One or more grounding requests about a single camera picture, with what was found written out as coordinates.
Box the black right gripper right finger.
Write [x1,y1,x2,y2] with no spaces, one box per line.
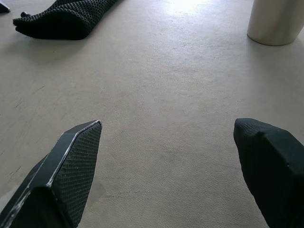
[233,118,304,228]

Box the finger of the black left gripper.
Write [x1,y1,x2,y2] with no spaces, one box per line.
[0,0,11,14]

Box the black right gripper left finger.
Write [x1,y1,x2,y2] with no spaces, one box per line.
[0,120,103,228]

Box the black cloth pouch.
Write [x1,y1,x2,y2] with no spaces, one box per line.
[13,0,124,40]

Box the white cylindrical container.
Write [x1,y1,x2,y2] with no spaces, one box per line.
[247,0,304,47]

